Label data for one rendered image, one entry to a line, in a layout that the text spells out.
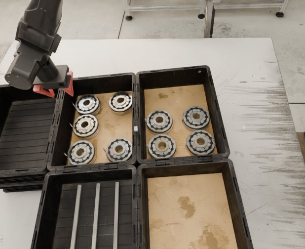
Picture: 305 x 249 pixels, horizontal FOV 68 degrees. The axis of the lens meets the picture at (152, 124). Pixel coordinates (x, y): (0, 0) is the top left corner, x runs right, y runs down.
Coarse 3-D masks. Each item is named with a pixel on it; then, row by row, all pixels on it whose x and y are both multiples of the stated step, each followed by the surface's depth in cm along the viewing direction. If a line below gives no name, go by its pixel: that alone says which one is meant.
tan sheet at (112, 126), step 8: (80, 96) 101; (104, 96) 100; (104, 104) 97; (104, 112) 95; (112, 112) 95; (104, 120) 93; (112, 120) 93; (120, 120) 92; (128, 120) 92; (104, 128) 91; (112, 128) 91; (120, 128) 90; (128, 128) 90; (72, 136) 91; (96, 136) 90; (104, 136) 89; (112, 136) 89; (120, 136) 89; (128, 136) 88; (72, 144) 89; (96, 144) 88; (104, 144) 87; (104, 152) 86; (96, 160) 84; (104, 160) 84
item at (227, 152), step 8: (144, 72) 91; (152, 72) 91; (160, 72) 91; (208, 72) 88; (136, 80) 89; (136, 88) 87; (136, 96) 85; (216, 96) 82; (136, 104) 84; (216, 104) 82; (136, 112) 82; (216, 112) 79; (136, 120) 80; (224, 128) 75; (224, 136) 74; (224, 144) 72; (144, 160) 72; (152, 160) 72; (160, 160) 72; (168, 160) 71; (176, 160) 71; (184, 160) 71
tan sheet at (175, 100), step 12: (144, 96) 98; (156, 96) 97; (168, 96) 96; (180, 96) 96; (192, 96) 95; (204, 96) 95; (156, 108) 94; (168, 108) 93; (180, 108) 93; (204, 108) 92; (180, 120) 90; (180, 132) 87; (180, 144) 85; (180, 156) 82
